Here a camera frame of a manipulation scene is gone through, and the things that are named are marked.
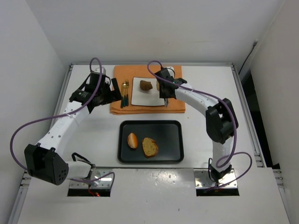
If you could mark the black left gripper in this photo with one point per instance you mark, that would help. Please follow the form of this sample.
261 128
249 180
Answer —
111 94

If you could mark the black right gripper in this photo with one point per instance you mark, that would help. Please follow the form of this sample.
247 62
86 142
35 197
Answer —
165 92

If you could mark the stainless steel tongs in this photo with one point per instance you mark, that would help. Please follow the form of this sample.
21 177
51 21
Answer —
166 102

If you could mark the brown chocolate croissant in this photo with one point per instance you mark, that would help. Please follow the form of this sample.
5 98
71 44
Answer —
145 85

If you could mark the glossy orange bun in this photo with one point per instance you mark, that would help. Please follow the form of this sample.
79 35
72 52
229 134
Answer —
132 141

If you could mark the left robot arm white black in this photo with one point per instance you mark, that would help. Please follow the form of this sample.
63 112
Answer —
44 159

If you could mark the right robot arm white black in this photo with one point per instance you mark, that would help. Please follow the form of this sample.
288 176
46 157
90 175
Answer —
221 122

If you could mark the white square plate black rim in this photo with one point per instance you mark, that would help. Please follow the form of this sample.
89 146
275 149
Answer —
145 98

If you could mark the orange woven placemat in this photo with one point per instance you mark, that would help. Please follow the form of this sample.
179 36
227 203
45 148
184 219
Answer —
123 72

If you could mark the black baking tray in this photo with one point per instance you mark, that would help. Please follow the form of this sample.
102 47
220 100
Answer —
166 133

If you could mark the green handled gold knife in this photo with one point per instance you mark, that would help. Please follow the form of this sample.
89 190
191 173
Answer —
125 99

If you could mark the green handled gold spoon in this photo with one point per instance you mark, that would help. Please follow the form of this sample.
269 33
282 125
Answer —
122 93

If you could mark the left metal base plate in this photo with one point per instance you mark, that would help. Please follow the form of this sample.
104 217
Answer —
100 179

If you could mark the metal base plate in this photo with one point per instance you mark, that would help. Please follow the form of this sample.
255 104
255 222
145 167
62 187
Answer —
202 180
100 179

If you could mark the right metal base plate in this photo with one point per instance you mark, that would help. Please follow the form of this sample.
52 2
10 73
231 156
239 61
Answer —
202 180

